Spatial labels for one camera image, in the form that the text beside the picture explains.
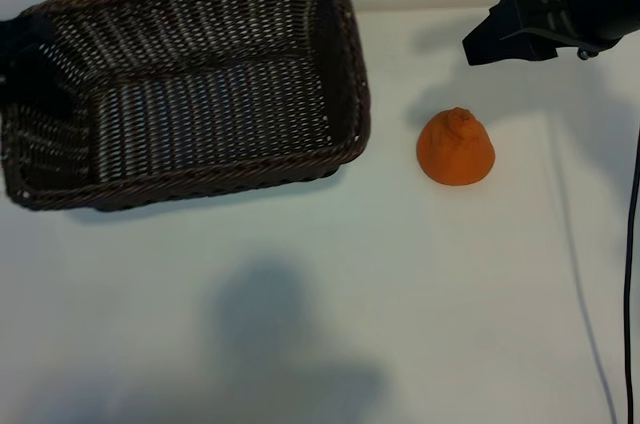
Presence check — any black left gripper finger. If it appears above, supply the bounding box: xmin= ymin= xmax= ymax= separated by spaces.
xmin=14 ymin=16 xmax=77 ymax=121

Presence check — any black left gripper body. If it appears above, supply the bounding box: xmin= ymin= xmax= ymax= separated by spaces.
xmin=0 ymin=17 xmax=24 ymax=83

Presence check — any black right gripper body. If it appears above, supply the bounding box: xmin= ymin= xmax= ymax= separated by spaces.
xmin=519 ymin=0 xmax=622 ymax=61

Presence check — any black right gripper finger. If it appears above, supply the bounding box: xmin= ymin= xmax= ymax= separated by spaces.
xmin=462 ymin=0 xmax=537 ymax=46
xmin=463 ymin=30 xmax=559 ymax=66

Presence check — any bumpy orange fruit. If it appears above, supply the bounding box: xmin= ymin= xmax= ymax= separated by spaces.
xmin=415 ymin=107 xmax=497 ymax=188

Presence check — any dark brown woven basket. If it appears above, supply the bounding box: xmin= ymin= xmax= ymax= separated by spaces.
xmin=0 ymin=0 xmax=374 ymax=213

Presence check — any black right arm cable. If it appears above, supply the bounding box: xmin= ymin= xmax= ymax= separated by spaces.
xmin=621 ymin=126 xmax=640 ymax=424

